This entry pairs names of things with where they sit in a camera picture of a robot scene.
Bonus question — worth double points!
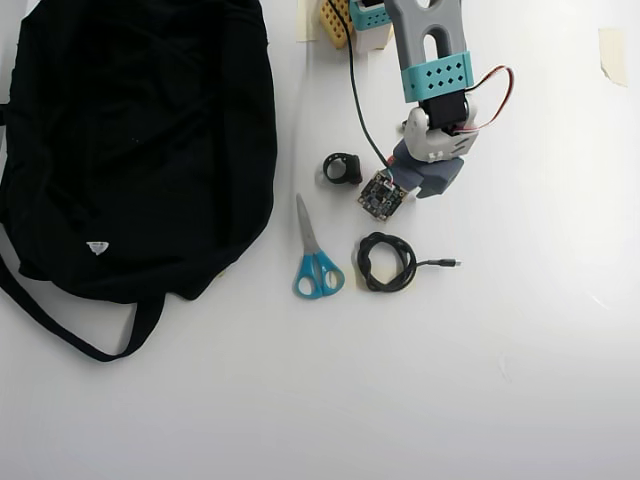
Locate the grey-blue gripper body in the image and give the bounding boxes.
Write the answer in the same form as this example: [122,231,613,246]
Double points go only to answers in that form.
[390,141,467,201]

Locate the cream arm base block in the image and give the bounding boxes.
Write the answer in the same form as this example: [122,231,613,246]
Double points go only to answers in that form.
[353,24,394,52]

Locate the black fabric bag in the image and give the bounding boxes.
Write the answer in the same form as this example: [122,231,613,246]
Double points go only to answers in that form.
[0,0,279,364]

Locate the yellow perforated block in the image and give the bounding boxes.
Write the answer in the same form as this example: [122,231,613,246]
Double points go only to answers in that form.
[319,0,355,50]

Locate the beige masking tape strip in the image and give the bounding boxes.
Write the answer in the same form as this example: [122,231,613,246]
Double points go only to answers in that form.
[598,27,629,89]
[297,0,324,43]

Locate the bare camera circuit board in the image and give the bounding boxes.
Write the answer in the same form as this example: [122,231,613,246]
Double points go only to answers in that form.
[356,168,406,221]

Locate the black plastic ring clip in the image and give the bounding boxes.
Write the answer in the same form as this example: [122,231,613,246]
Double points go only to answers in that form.
[321,152,363,186]

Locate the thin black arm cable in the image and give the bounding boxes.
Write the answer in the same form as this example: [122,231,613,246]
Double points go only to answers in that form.
[346,27,396,174]

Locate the coiled black USB cable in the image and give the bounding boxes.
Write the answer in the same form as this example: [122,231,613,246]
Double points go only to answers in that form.
[356,230,462,294]

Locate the scissors with blue handles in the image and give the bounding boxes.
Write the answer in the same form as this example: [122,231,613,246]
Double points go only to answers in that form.
[292,192,346,301]

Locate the red and white servo wires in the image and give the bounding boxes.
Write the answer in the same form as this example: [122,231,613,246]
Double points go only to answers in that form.
[467,64,517,135]

